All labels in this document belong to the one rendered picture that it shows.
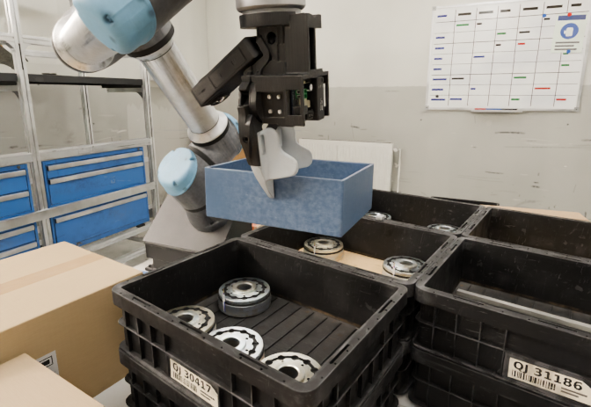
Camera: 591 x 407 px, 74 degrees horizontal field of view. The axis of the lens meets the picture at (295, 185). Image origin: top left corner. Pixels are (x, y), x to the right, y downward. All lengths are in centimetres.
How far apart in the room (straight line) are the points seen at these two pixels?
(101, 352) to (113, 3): 61
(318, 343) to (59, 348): 43
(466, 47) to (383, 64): 74
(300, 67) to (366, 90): 365
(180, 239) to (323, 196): 80
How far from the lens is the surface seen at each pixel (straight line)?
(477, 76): 391
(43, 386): 67
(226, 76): 47
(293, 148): 49
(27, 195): 255
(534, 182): 401
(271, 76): 42
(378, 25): 410
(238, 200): 52
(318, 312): 79
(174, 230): 125
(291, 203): 49
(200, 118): 101
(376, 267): 98
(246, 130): 44
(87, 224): 279
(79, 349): 82
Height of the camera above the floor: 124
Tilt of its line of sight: 13 degrees down
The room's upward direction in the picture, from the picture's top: straight up
